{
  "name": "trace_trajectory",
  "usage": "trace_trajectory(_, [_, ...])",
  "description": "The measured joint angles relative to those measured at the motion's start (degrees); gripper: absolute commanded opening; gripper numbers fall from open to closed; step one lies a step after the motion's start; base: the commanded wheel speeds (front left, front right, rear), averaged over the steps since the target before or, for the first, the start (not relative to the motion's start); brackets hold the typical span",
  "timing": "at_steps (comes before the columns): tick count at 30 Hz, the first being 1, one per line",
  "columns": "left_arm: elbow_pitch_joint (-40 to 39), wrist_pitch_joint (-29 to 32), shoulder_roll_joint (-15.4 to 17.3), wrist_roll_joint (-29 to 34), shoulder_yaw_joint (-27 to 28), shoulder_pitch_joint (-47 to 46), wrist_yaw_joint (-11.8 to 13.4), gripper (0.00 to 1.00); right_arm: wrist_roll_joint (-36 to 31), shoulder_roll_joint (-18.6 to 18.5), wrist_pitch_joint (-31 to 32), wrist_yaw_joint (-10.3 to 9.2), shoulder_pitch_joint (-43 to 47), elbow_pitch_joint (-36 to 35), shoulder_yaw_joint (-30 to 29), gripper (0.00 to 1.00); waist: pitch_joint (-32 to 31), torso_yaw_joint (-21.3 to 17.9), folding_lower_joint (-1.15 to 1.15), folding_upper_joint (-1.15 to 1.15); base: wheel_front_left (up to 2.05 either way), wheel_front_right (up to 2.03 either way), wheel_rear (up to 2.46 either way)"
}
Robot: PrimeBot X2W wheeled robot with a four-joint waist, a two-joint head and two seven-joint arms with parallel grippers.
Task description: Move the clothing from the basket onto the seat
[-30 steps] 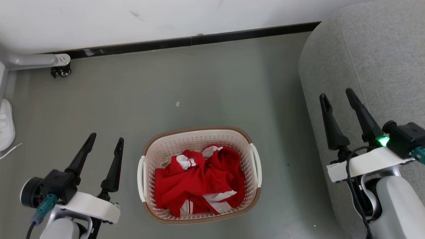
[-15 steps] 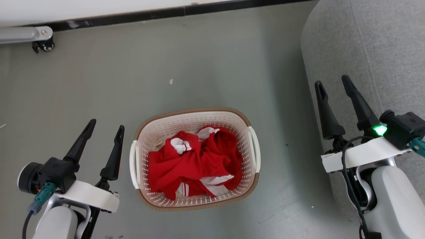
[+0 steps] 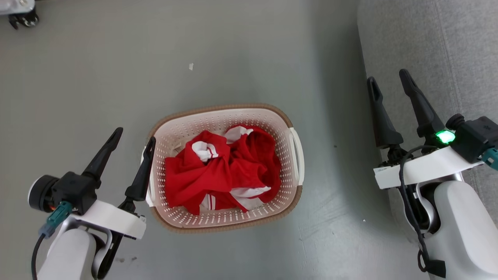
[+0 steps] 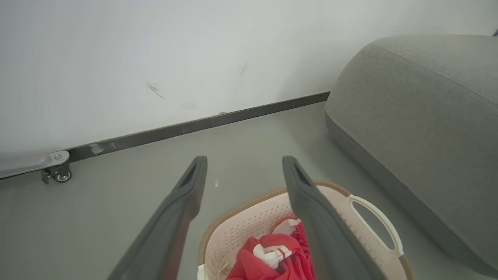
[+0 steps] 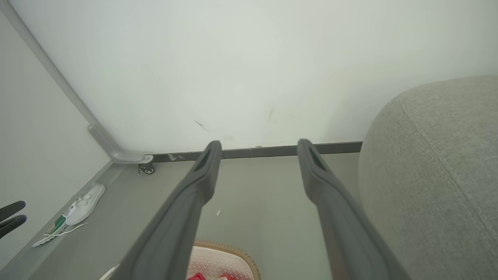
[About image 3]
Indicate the grey fabric sofa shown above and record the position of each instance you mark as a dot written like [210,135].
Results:
[428,39]

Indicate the cream perforated laundry basket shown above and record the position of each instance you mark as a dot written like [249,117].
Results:
[218,116]

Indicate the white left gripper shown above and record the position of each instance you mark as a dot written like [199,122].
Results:
[113,221]

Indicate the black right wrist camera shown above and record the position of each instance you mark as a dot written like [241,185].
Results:
[474,136]

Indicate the red and white garment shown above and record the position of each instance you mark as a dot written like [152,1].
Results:
[194,175]

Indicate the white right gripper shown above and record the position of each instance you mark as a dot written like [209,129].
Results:
[424,167]

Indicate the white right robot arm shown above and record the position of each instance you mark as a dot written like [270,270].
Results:
[463,225]

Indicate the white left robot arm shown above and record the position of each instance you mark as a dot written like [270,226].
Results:
[70,252]

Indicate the black caster wheel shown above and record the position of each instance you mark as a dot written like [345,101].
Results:
[24,20]

